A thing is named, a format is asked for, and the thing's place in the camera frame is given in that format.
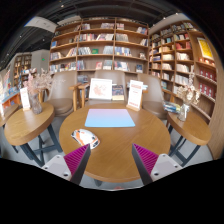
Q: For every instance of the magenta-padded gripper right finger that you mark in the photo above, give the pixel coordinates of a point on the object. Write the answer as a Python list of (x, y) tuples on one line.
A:
[(146, 160)]

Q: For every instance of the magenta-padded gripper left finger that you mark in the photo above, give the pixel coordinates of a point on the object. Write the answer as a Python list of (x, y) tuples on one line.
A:
[(78, 160)]

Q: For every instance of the white orange patterned computer mouse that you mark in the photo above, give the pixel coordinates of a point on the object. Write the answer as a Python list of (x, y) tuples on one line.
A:
[(85, 137)]

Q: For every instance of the blue pink gradient mouse pad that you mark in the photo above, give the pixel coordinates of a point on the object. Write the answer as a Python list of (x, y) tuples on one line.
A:
[(110, 118)]

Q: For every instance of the round wooden side table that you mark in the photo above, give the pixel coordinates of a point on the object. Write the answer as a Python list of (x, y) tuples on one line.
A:
[(7, 115), (28, 125), (190, 128)]

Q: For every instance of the stack of blue books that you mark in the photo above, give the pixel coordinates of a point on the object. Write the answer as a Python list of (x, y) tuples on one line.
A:
[(171, 107)]

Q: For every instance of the glass vase with beige flowers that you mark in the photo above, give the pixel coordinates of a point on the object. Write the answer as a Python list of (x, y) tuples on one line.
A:
[(183, 111)]

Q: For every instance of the beige wooden armchair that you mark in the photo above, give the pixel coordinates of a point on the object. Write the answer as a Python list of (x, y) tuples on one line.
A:
[(116, 76), (153, 96), (61, 96)]

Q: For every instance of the white red sign stand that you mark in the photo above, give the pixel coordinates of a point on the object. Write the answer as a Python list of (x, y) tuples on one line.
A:
[(135, 93)]

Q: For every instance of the glass vase with pink flowers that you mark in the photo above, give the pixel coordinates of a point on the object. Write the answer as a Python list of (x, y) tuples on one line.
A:
[(35, 103)]

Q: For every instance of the dark blue book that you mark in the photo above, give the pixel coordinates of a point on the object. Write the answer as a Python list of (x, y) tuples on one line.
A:
[(118, 92)]

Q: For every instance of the white framed floral picture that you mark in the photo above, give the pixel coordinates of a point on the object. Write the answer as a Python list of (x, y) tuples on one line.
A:
[(100, 88)]

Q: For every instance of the small white card sign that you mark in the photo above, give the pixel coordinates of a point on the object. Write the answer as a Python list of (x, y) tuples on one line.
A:
[(25, 98)]

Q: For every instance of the low book display stand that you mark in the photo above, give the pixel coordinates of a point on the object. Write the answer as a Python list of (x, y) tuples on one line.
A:
[(10, 98)]

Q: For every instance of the curved wooden bookshelf unit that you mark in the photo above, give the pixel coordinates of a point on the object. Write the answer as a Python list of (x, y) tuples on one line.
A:
[(176, 56)]

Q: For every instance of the distant wooden bookshelf unit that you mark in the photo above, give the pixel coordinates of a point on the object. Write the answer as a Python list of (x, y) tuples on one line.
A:
[(23, 66)]

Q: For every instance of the wide wooden bookshelf unit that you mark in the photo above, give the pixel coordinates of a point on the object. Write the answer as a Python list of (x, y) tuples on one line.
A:
[(100, 43)]

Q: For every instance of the white hanging ceiling sign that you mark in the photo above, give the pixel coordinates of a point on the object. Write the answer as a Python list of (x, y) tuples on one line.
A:
[(41, 24)]

